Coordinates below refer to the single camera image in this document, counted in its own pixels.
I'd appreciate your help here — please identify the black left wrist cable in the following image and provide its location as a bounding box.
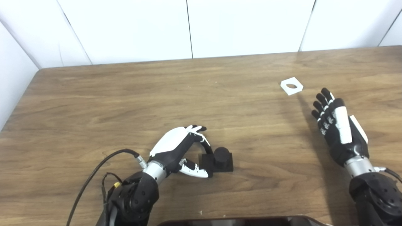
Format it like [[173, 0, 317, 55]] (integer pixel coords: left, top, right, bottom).
[[66, 148, 148, 226]]

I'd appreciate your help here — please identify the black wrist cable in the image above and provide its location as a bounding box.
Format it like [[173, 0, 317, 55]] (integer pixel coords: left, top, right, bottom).
[[66, 148, 148, 226], [374, 166, 402, 184]]

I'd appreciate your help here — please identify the thin left arm wire, yellow plug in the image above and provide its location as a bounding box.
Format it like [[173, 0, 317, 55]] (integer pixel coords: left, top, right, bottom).
[[101, 172, 123, 214]]

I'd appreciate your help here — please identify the black peg with square base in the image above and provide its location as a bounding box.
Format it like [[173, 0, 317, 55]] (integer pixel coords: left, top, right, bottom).
[[201, 147, 234, 173]]

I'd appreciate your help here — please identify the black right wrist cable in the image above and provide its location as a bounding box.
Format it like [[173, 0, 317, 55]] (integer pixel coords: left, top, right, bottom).
[[374, 166, 402, 184]]

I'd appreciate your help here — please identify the dark robot torso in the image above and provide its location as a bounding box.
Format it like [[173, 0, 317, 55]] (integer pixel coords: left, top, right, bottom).
[[157, 216, 333, 226]]

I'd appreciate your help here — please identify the white square piece with hole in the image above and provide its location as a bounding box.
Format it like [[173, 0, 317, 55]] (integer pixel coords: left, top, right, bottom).
[[280, 77, 304, 96]]

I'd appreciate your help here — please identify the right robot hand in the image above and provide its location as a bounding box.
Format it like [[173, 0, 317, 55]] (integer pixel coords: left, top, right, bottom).
[[312, 88, 369, 167]]

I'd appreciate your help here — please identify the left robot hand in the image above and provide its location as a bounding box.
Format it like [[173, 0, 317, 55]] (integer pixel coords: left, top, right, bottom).
[[149, 125, 214, 179]]

